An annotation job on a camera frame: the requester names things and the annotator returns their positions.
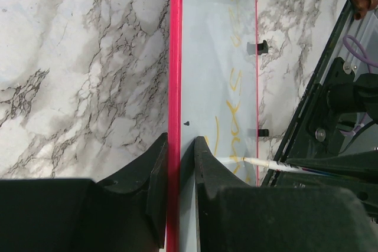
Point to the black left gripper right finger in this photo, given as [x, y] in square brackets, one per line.
[233, 216]

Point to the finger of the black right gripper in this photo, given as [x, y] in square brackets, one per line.
[365, 192]
[355, 164]

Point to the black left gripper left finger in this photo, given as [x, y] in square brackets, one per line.
[124, 212]

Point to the white marker pen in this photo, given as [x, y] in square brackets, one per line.
[284, 167]

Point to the pink framed whiteboard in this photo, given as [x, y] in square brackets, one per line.
[212, 93]

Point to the black whiteboard stand clip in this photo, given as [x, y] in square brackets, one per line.
[258, 132]
[257, 49]

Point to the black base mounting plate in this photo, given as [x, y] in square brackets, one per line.
[337, 115]

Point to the brass pipe fitting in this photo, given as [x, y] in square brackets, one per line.
[362, 7]

